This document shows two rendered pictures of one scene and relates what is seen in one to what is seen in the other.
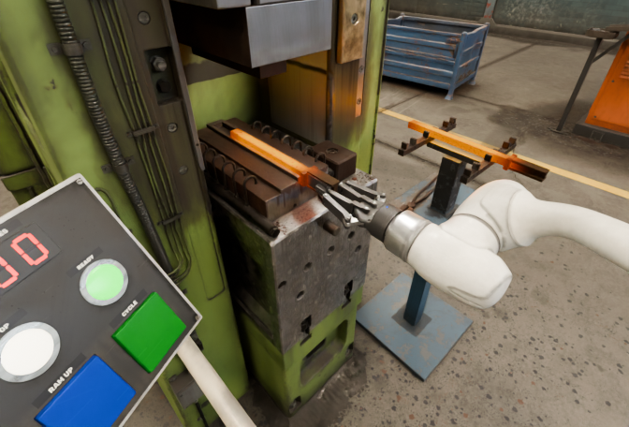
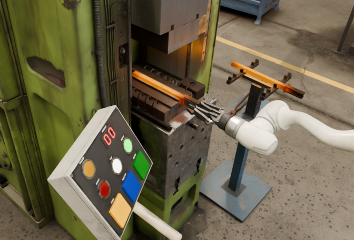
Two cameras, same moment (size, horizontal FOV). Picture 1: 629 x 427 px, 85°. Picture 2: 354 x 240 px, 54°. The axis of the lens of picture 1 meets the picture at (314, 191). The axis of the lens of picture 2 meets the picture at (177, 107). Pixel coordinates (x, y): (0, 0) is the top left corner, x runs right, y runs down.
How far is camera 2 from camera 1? 80 cm
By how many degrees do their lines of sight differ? 8
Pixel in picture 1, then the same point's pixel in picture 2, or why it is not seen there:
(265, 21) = (174, 35)
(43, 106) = (85, 75)
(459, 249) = (256, 131)
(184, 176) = (123, 101)
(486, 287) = (267, 145)
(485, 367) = (279, 212)
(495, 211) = (272, 115)
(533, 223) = (286, 119)
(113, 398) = (136, 186)
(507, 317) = (294, 183)
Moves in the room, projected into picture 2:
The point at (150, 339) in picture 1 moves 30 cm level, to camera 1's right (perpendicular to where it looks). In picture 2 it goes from (141, 168) to (224, 163)
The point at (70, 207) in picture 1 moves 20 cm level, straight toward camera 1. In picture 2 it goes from (116, 118) to (159, 146)
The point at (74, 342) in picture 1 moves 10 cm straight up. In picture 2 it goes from (124, 165) to (124, 142)
